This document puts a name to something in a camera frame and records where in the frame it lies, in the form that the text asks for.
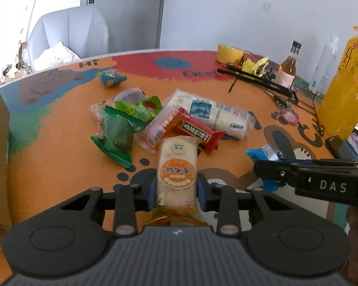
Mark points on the grey door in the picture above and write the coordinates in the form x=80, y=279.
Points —
x=132, y=24

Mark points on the pink clear snack packet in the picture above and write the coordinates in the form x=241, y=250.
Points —
x=159, y=127

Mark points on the yellow crumpled bag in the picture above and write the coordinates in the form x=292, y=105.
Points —
x=257, y=68

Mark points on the rice cracker pack orange label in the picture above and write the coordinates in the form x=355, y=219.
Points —
x=177, y=175

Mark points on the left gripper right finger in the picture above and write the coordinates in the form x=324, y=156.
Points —
x=204, y=192

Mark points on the white dotted pillow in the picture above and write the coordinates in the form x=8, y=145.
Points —
x=54, y=56

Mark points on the red snack bar wrapper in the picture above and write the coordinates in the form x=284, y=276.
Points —
x=207, y=138

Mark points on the large white blue snack bag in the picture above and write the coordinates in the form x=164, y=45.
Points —
x=234, y=121

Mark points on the large yellow juice bottle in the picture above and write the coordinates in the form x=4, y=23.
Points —
x=338, y=110

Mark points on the black smartphone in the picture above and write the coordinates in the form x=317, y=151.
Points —
x=340, y=149

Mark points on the yellow tape roll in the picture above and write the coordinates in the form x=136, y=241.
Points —
x=229, y=54

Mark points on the white plastic bottle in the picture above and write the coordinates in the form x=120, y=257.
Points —
x=323, y=71

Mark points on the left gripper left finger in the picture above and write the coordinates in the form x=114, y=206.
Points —
x=150, y=193

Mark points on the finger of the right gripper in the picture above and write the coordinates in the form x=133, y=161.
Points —
x=274, y=170

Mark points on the grey armchair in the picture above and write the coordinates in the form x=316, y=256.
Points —
x=82, y=29

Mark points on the pink white keychain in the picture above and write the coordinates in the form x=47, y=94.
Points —
x=290, y=117

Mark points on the small blue green snack packet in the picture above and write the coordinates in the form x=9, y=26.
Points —
x=110, y=78

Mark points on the amber glass bottle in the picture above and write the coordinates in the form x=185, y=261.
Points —
x=287, y=70

